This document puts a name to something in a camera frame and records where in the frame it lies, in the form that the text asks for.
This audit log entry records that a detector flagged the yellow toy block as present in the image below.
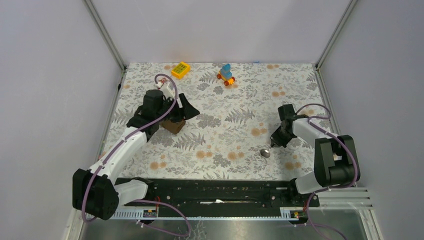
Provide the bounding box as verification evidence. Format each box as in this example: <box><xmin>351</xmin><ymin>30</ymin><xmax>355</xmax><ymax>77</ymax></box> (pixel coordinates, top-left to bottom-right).
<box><xmin>171</xmin><ymin>61</ymin><xmax>191</xmax><ymax>79</ymax></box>

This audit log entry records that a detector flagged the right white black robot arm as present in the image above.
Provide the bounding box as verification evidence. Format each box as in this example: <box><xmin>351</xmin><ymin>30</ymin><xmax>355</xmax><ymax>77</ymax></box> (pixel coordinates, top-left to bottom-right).
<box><xmin>270</xmin><ymin>104</ymin><xmax>361</xmax><ymax>206</ymax></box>

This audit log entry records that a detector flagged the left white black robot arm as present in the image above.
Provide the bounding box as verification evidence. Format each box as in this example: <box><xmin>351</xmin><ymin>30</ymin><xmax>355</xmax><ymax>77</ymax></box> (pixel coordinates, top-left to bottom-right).
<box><xmin>72</xmin><ymin>89</ymin><xmax>200</xmax><ymax>220</ymax></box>

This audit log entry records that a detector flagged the floral tablecloth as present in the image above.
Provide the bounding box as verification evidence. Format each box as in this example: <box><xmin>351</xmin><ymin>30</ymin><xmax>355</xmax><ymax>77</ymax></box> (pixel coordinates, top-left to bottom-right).
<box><xmin>120</xmin><ymin>63</ymin><xmax>326</xmax><ymax>181</ymax></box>

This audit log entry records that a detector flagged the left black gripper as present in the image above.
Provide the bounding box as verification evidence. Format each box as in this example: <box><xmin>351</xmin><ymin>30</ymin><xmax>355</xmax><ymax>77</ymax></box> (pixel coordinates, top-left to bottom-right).
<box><xmin>156</xmin><ymin>93</ymin><xmax>200</xmax><ymax>123</ymax></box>

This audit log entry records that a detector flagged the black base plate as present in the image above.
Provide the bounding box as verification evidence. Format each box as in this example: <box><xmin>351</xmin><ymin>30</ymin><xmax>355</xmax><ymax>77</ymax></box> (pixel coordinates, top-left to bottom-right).
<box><xmin>127</xmin><ymin>178</ymin><xmax>309</xmax><ymax>218</ymax></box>

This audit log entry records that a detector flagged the metal spoon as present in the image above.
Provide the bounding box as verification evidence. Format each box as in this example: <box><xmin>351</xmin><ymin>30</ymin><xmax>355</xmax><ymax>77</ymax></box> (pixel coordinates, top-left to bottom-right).
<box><xmin>260</xmin><ymin>145</ymin><xmax>273</xmax><ymax>158</ymax></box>

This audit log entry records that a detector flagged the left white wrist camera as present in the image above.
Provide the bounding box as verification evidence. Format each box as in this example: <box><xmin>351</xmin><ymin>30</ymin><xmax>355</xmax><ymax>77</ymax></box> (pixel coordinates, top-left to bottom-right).
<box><xmin>155</xmin><ymin>81</ymin><xmax>175</xmax><ymax>100</ymax></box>

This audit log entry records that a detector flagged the brown cloth napkin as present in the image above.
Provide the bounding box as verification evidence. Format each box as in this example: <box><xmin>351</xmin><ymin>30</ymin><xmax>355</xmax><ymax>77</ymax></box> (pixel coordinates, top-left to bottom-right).
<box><xmin>161</xmin><ymin>120</ymin><xmax>186</xmax><ymax>135</ymax></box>

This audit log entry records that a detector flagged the blue orange toy car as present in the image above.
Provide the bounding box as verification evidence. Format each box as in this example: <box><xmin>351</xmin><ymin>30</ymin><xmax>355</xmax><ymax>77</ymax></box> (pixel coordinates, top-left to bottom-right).
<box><xmin>216</xmin><ymin>63</ymin><xmax>235</xmax><ymax>86</ymax></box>

